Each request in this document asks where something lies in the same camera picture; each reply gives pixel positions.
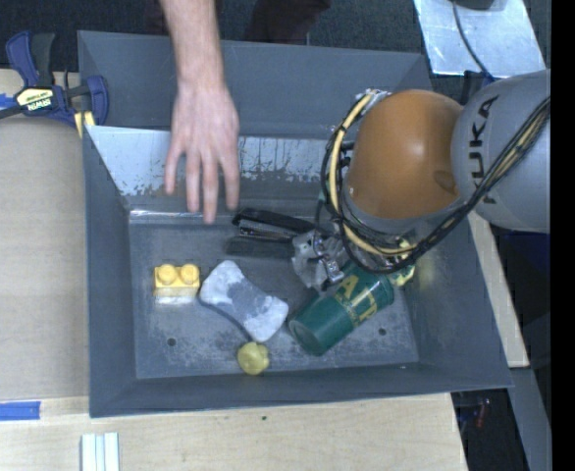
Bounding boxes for person's hand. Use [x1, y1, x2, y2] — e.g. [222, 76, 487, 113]
[163, 80, 242, 226]

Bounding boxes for black stapler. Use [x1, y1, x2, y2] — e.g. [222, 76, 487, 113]
[225, 207, 319, 260]

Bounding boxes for green plastic cup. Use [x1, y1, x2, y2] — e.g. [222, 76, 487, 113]
[287, 259, 396, 358]

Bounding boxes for grey and white sponge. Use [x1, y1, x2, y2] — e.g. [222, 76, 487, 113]
[198, 259, 290, 343]

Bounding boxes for small yellow toy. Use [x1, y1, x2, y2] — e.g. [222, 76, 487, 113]
[235, 340, 271, 377]

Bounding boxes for yellow toy brick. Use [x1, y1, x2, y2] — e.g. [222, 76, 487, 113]
[152, 263, 202, 299]

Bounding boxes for grey metal bin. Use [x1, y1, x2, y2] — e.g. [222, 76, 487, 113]
[77, 29, 515, 419]

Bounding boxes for person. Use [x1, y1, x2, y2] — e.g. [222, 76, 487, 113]
[142, 0, 353, 44]

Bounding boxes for pale wood board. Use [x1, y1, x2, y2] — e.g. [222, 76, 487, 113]
[0, 114, 91, 402]

